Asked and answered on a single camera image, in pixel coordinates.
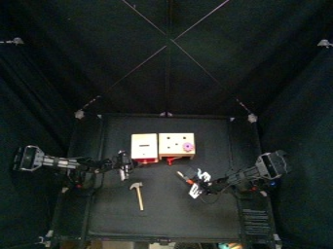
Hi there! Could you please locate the white printed label sticker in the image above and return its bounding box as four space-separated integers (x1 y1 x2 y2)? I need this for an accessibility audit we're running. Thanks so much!
241 208 272 240

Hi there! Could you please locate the wooden toy hammer grey head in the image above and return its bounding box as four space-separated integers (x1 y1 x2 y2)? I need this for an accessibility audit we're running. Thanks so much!
127 181 146 212

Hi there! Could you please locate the thin diagonal brace wire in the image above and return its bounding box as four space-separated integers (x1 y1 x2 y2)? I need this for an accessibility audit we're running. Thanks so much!
121 0 254 115
79 0 232 111

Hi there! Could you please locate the wooden bench block with slot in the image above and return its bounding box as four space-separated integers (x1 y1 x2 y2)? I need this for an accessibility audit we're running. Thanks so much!
130 132 161 164

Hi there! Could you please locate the wooden bench block with holes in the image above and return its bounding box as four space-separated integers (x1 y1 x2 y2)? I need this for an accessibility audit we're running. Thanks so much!
158 131 197 161

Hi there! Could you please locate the wooden toy screwdriver orange collar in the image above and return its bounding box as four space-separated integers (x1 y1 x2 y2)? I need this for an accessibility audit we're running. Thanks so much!
175 170 195 186

